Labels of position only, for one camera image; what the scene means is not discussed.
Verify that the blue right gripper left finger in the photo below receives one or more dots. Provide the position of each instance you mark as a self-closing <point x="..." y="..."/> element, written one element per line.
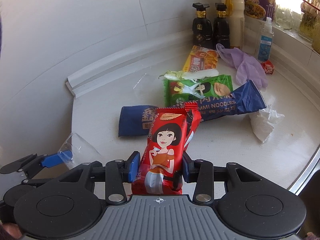
<point x="133" y="164"/>

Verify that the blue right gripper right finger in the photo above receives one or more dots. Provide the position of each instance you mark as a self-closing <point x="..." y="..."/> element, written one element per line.
<point x="187" y="168"/>

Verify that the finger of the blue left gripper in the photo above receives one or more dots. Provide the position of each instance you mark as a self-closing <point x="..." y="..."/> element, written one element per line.
<point x="57" y="159"/>

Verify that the clear plastic film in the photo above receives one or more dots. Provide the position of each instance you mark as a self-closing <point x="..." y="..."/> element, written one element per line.
<point x="76" y="150"/>

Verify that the red snack packet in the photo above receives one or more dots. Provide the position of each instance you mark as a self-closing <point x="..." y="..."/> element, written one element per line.
<point x="160" y="170"/>

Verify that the green chips packet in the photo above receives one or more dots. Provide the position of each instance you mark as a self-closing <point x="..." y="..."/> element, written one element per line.
<point x="188" y="90"/>

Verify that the white tissue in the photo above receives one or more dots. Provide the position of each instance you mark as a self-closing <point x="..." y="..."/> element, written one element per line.
<point x="264" y="121"/>

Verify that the person left hand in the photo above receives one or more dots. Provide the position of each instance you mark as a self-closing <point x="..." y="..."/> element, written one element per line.
<point x="9" y="231"/>

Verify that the white cabbage stalk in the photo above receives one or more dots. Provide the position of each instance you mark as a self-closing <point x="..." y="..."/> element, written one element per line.
<point x="181" y="75"/>

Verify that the yellow seasoning box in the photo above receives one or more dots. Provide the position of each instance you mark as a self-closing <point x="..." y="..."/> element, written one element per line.
<point x="200" y="58"/>

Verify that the purple rubber glove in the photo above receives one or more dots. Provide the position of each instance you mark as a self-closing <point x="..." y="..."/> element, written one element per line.
<point x="247" y="67"/>

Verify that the small red wrapper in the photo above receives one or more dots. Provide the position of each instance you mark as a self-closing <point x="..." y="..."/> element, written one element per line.
<point x="268" y="67"/>

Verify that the dark sauce bottle left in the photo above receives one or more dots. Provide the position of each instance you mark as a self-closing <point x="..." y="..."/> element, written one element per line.
<point x="202" y="27"/>

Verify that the dark sauce bottle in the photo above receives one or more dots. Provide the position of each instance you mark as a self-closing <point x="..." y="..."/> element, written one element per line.
<point x="202" y="27"/>
<point x="221" y="30"/>

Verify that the clear sanitizer spray bottle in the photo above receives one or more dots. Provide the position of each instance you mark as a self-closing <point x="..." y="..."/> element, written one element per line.
<point x="265" y="41"/>

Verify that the dark sauce bottle right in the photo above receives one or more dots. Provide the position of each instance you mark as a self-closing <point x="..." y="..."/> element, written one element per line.
<point x="221" y="30"/>

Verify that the white bottle yellow cap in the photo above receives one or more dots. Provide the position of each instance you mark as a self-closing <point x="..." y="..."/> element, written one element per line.
<point x="236" y="19"/>

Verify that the purple food box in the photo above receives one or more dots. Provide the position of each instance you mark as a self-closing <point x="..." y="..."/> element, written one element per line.
<point x="260" y="9"/>

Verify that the glass jar with sprouts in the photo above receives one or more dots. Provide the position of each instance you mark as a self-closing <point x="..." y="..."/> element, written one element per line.
<point x="300" y="16"/>

